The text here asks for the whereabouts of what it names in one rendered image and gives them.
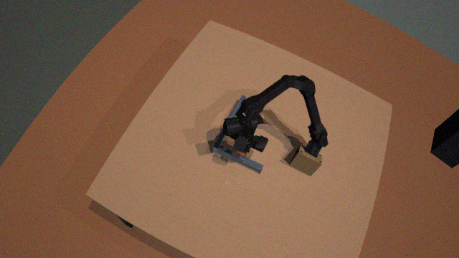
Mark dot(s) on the blue flat bar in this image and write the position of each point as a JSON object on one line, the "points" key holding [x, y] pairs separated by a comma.
{"points": [[232, 153]]}

